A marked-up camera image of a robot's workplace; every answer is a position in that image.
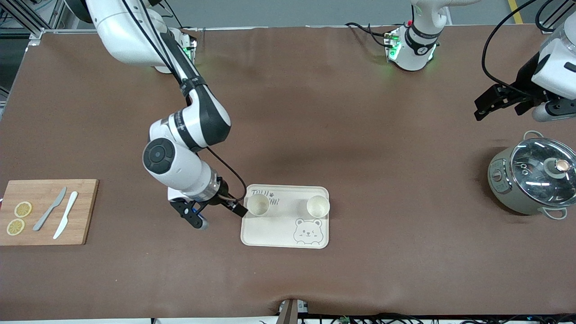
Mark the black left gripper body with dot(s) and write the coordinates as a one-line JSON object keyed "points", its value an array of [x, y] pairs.
{"points": [[523, 82]]}

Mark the white IKEA cup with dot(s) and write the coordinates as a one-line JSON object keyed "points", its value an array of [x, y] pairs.
{"points": [[318, 206], [258, 204]]}

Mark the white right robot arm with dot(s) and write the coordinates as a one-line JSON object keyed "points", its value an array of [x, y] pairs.
{"points": [[180, 166]]}

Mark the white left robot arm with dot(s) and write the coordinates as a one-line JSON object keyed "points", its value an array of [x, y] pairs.
{"points": [[411, 54]]}

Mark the cream bear print tray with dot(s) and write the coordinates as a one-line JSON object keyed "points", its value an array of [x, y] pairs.
{"points": [[279, 229]]}

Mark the grey electric cooking pot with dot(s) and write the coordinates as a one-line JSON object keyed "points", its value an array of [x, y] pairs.
{"points": [[499, 184]]}

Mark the glass pot lid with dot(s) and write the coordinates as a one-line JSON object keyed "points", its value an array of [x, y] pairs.
{"points": [[540, 171]]}

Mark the brown table cover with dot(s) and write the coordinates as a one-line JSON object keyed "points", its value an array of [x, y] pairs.
{"points": [[315, 117]]}

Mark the white plastic knife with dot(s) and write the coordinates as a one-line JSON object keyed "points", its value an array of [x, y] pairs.
{"points": [[66, 213]]}

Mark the grey plastic knife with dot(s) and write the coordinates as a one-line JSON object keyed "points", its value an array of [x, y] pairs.
{"points": [[48, 211]]}

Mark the bamboo cutting board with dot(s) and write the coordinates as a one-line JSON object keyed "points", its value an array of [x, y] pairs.
{"points": [[45, 189]]}

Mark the yellow lemon slice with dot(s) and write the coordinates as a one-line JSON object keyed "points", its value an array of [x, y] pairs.
{"points": [[15, 227], [23, 209]]}

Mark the aluminium frame profile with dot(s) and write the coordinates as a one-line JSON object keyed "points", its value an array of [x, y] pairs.
{"points": [[27, 20], [551, 22]]}

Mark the grey metal table bracket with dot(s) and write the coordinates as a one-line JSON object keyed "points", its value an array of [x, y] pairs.
{"points": [[291, 311]]}

